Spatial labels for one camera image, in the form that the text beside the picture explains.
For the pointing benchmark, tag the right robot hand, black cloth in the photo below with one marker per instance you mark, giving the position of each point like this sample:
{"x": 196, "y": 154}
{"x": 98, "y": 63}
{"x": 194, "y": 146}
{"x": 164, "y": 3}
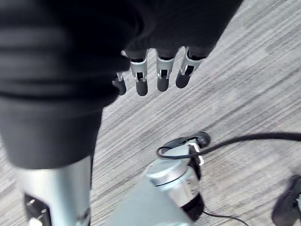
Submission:
{"x": 58, "y": 70}

